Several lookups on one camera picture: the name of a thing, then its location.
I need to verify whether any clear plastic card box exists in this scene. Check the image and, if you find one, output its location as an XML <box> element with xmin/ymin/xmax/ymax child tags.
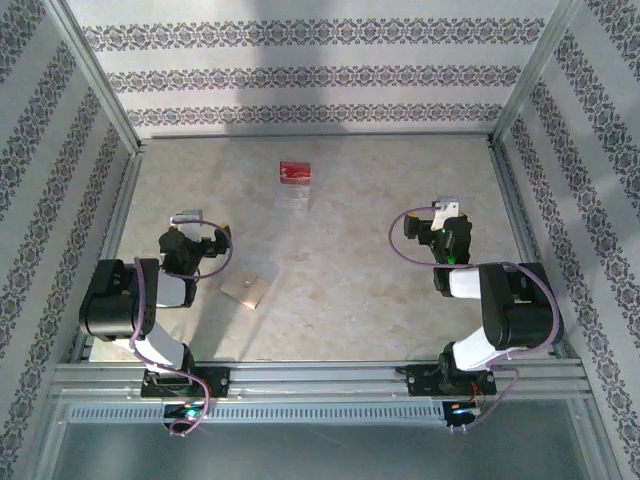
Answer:
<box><xmin>273</xmin><ymin>180</ymin><xmax>315</xmax><ymax>215</ymax></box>

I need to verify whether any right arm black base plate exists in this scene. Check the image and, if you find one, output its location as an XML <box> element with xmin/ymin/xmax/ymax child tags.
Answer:
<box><xmin>407</xmin><ymin>366</ymin><xmax>498</xmax><ymax>399</ymax></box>

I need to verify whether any aluminium table side rail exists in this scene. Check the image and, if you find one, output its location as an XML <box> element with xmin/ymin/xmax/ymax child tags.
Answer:
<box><xmin>69</xmin><ymin>142</ymin><xmax>147</xmax><ymax>364</ymax></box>
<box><xmin>485</xmin><ymin>138</ymin><xmax>584</xmax><ymax>364</ymax></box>

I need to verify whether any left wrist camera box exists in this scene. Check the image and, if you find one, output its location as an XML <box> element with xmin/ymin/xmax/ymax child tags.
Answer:
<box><xmin>169</xmin><ymin>209</ymin><xmax>205</xmax><ymax>240</ymax></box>

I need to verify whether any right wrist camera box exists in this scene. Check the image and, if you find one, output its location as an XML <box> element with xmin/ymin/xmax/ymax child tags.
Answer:
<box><xmin>430</xmin><ymin>196</ymin><xmax>461</xmax><ymax>232</ymax></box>

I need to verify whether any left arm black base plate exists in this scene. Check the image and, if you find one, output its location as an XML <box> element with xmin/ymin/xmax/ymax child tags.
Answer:
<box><xmin>140</xmin><ymin>367</ymin><xmax>232</xmax><ymax>400</ymax></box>

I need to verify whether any slotted grey cable duct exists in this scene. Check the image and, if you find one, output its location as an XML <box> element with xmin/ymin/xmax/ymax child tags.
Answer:
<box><xmin>66</xmin><ymin>402</ymin><xmax>447</xmax><ymax>427</ymax></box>

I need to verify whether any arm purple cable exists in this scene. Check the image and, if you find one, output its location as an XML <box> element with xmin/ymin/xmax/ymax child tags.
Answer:
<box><xmin>128</xmin><ymin>219</ymin><xmax>235</xmax><ymax>439</ymax></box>
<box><xmin>388</xmin><ymin>205</ymin><xmax>565</xmax><ymax>435</ymax></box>

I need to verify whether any long aluminium mounting rail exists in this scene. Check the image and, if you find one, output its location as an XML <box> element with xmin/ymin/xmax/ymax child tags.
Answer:
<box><xmin>52</xmin><ymin>363</ymin><xmax>587</xmax><ymax>401</ymax></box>

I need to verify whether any red credit card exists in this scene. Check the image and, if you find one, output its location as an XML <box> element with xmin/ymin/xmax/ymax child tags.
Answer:
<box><xmin>278</xmin><ymin>160</ymin><xmax>313</xmax><ymax>186</ymax></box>

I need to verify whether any thin aluminium table rail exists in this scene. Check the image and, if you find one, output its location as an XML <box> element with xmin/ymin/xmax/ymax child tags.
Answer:
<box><xmin>149</xmin><ymin>131</ymin><xmax>490</xmax><ymax>142</ymax></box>

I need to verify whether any aluminium frame post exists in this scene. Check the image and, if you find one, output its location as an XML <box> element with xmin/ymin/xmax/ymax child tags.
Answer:
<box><xmin>490</xmin><ymin>0</ymin><xmax>585</xmax><ymax>147</ymax></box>
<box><xmin>42</xmin><ymin>0</ymin><xmax>146</xmax><ymax>157</ymax></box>

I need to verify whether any beige leather card holder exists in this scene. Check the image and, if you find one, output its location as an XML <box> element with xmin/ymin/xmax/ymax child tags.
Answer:
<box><xmin>220</xmin><ymin>268</ymin><xmax>272</xmax><ymax>310</ymax></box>

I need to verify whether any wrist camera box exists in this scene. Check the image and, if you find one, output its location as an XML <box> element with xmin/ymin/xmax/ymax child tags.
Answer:
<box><xmin>169</xmin><ymin>209</ymin><xmax>205</xmax><ymax>240</ymax></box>
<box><xmin>430</xmin><ymin>196</ymin><xmax>461</xmax><ymax>232</ymax></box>

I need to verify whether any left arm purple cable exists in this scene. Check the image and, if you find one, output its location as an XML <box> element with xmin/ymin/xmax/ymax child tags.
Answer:
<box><xmin>128</xmin><ymin>219</ymin><xmax>235</xmax><ymax>439</ymax></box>

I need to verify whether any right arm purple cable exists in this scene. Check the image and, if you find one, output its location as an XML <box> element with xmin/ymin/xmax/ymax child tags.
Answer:
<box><xmin>388</xmin><ymin>205</ymin><xmax>565</xmax><ymax>435</ymax></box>

